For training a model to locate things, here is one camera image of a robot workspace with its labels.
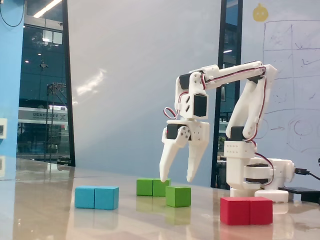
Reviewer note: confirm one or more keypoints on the yellow round sticker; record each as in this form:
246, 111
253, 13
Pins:
260, 13

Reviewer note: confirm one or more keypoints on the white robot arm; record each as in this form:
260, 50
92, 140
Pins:
237, 160

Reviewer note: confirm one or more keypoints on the white wall socket panel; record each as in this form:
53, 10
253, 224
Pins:
3, 128

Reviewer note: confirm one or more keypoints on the small green cube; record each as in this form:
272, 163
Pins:
178, 197

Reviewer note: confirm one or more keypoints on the long red block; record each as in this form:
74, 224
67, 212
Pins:
245, 211

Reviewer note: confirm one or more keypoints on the whiteboard with marker sketches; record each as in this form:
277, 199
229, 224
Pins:
300, 50

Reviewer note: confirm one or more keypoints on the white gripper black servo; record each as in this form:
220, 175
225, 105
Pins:
200, 131

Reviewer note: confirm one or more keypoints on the long green block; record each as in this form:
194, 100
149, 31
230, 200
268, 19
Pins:
147, 187

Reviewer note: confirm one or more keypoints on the long blue block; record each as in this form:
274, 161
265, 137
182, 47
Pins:
96, 198

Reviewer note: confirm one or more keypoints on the metal lattice tower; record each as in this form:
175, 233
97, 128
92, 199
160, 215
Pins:
53, 86

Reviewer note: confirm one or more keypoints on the black window frame post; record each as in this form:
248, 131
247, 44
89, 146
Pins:
239, 37
67, 75
223, 37

